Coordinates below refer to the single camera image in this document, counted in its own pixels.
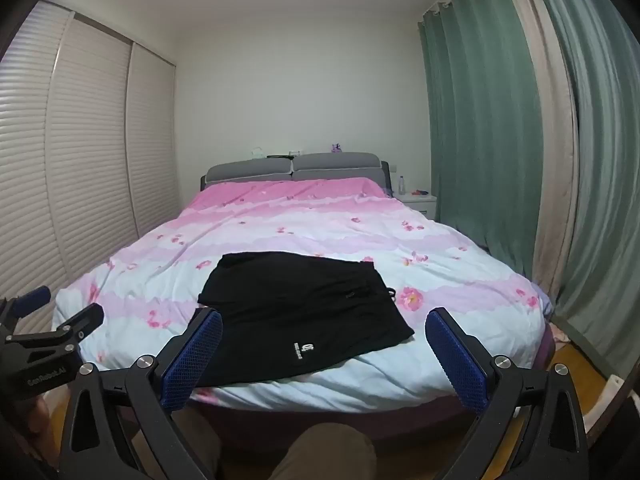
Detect white nightstand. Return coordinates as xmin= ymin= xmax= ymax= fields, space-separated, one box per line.
xmin=400 ymin=192 xmax=439 ymax=220

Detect pink floral duvet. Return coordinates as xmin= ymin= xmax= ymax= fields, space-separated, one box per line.
xmin=52 ymin=177 xmax=547 ymax=413

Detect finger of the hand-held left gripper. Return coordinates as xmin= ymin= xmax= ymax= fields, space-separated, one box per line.
xmin=52 ymin=303 xmax=106 ymax=347
xmin=10 ymin=286 xmax=52 ymax=318

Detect white board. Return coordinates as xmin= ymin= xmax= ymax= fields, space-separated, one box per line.
xmin=599 ymin=374 xmax=624 ymax=423

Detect green curtain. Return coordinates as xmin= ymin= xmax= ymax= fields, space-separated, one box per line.
xmin=417 ymin=0 xmax=545 ymax=281
xmin=520 ymin=0 xmax=640 ymax=376

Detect person's right leg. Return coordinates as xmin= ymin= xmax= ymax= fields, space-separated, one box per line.
xmin=267 ymin=422 xmax=377 ymax=480

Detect beige curtain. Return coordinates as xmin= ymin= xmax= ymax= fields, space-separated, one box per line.
xmin=500 ymin=0 xmax=581 ymax=293

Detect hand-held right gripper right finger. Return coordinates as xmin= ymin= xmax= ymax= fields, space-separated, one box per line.
xmin=425 ymin=307 xmax=591 ymax=480

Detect black pants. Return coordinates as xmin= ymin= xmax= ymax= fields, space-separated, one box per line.
xmin=190 ymin=251 xmax=416 ymax=388

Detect beige louvred wardrobe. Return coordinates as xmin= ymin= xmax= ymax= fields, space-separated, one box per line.
xmin=0 ymin=0 xmax=180 ymax=336

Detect grey padded headboard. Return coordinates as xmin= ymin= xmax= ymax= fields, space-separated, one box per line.
xmin=201 ymin=152 xmax=391 ymax=192

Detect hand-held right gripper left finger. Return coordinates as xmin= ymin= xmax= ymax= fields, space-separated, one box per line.
xmin=60 ymin=306 xmax=224 ymax=480

